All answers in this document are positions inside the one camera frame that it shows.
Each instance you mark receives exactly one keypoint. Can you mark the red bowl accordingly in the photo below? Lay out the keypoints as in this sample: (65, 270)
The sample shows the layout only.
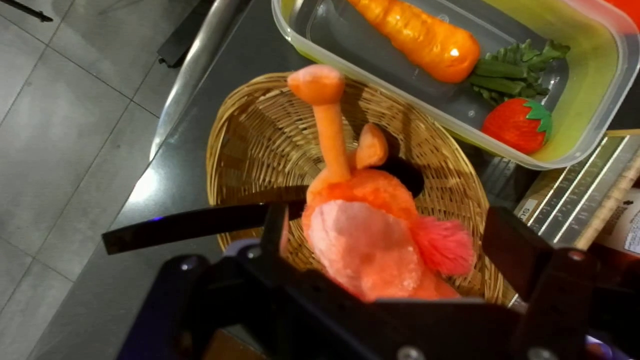
(631, 2)

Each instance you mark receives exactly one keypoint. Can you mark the wooden crate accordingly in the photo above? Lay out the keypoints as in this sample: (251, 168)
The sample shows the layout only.
(573, 193)

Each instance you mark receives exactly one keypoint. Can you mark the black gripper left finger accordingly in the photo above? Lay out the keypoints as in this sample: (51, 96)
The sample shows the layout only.
(275, 230)

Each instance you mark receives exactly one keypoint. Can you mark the wicker basket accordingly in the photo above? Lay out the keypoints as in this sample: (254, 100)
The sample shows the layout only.
(260, 140)

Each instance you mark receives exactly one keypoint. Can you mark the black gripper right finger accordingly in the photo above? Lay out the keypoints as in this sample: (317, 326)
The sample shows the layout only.
(522, 257)

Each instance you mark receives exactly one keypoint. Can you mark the orange toy carrot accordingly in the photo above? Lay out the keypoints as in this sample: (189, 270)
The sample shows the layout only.
(427, 43)

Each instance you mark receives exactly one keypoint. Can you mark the red toy strawberry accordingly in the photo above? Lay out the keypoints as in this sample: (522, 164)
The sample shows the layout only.
(512, 127)

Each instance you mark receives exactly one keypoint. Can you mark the clear container yellow rim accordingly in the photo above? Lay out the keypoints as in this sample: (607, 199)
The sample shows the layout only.
(601, 81)

